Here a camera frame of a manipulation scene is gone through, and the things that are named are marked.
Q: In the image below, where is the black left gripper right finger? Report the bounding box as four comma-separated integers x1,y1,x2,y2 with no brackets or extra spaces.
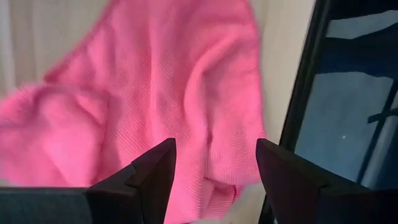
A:
256,139,398,224

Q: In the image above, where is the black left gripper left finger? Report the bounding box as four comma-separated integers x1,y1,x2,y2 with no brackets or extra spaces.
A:
0,138,177,224

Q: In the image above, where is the pink microfiber towel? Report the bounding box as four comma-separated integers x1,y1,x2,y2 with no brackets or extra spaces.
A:
0,0,267,224

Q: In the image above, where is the black aluminium table frame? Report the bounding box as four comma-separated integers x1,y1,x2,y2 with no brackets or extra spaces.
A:
257,0,398,224

